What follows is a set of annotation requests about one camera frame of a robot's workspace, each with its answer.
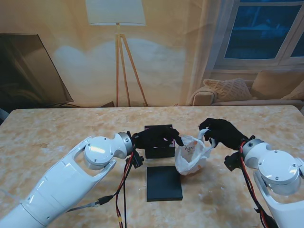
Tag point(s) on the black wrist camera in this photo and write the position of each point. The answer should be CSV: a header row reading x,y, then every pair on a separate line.
x,y
232,162
136,160

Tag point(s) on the black flat box lid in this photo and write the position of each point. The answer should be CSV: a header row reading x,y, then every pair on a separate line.
x,y
164,185

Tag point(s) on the white framed window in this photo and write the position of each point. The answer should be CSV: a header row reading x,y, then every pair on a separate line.
x,y
256,31

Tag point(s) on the dark flat television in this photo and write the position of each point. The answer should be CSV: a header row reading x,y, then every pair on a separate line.
x,y
23,71

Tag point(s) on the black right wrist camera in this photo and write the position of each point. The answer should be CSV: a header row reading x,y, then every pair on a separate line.
x,y
232,162

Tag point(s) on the knitted beige cushion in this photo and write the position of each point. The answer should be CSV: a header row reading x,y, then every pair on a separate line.
x,y
228,90

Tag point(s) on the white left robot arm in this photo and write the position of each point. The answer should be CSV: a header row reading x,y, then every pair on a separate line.
x,y
71,178

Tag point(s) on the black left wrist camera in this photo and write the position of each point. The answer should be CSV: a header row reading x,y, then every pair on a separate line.
x,y
136,160

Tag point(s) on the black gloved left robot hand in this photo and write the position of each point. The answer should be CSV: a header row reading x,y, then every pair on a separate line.
x,y
154,139

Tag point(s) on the tripod floor lamp white shade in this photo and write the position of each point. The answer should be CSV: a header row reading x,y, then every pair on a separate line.
x,y
116,12

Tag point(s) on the beige sofa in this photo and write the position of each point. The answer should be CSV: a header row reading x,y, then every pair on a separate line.
x,y
273,83

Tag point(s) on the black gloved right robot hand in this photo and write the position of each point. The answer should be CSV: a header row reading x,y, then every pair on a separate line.
x,y
225,135

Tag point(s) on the black gift box pink inside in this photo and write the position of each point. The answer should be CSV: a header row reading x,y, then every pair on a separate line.
x,y
159,153

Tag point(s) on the white plastic bag orange print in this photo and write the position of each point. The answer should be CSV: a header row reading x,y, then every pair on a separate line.
x,y
190,154

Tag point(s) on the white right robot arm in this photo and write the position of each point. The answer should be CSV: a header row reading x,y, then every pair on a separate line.
x,y
275,171

